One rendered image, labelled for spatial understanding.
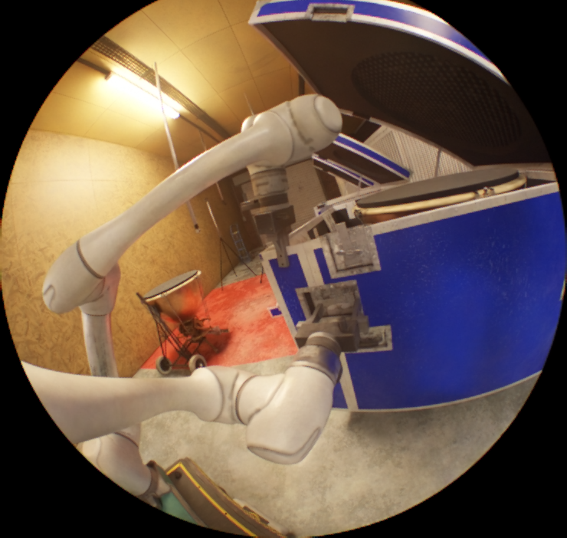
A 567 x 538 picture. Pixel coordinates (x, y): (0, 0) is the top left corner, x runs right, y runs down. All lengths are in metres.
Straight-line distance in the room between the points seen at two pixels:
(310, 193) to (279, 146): 7.48
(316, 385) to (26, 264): 2.46
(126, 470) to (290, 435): 0.62
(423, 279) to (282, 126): 0.44
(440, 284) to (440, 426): 0.79
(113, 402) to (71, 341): 2.25
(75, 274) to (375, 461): 1.19
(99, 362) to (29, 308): 1.75
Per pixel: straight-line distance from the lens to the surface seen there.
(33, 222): 2.63
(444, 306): 0.57
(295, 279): 0.55
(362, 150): 1.96
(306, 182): 7.83
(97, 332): 0.66
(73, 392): 0.19
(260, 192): 0.48
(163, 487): 0.88
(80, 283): 0.46
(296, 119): 0.33
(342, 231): 0.44
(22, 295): 2.40
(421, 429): 1.13
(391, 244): 0.47
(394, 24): 0.63
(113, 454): 0.78
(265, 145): 0.32
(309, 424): 0.29
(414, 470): 1.07
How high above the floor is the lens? 1.05
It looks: 12 degrees down
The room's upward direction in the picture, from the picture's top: 20 degrees counter-clockwise
